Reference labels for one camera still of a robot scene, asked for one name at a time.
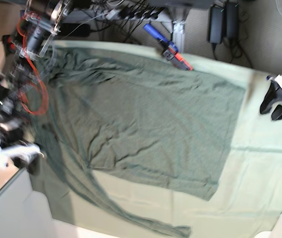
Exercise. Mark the black power adapter pair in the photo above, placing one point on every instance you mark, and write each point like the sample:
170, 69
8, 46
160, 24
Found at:
223, 22

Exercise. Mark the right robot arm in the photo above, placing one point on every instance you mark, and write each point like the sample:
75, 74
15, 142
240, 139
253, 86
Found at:
22, 89

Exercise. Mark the blue orange clamp centre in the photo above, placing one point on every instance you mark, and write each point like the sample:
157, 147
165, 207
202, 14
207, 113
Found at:
170, 51

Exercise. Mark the black power brick left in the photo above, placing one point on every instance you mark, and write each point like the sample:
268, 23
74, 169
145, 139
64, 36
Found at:
74, 30

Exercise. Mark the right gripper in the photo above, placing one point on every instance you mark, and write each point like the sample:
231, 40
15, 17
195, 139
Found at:
14, 147

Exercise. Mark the blue orange clamp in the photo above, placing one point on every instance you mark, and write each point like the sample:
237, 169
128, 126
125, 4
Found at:
8, 45
170, 51

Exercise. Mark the black power strip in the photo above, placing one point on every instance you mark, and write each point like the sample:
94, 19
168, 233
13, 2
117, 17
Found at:
127, 14

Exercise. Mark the blue orange clamp left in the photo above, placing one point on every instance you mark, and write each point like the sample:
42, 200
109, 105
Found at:
8, 45

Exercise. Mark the light green table cloth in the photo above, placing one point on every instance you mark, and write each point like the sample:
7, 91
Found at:
249, 196

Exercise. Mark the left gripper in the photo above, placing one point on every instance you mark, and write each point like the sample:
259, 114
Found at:
273, 95

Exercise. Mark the aluminium frame post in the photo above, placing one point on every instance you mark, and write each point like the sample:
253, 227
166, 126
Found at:
178, 16

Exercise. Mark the green long-sleeve T-shirt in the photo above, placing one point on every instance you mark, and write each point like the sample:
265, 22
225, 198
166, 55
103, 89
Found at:
134, 118

